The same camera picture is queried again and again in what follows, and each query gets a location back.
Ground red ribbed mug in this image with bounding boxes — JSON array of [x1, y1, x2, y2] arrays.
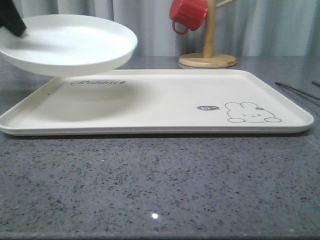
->
[[169, 0, 209, 35]]

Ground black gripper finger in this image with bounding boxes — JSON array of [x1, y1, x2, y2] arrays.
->
[[0, 0, 27, 37]]

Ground wooden mug tree stand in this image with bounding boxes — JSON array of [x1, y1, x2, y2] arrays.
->
[[178, 0, 237, 68]]

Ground grey curtain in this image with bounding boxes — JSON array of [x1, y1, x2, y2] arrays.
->
[[15, 0, 320, 57]]

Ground beige rabbit print tray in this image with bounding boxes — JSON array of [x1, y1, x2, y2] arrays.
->
[[0, 69, 314, 136]]

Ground silver metal chopstick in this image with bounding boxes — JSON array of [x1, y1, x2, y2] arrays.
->
[[275, 82, 320, 100]]

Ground white round plate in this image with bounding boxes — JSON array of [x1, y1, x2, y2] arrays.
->
[[0, 14, 138, 77]]

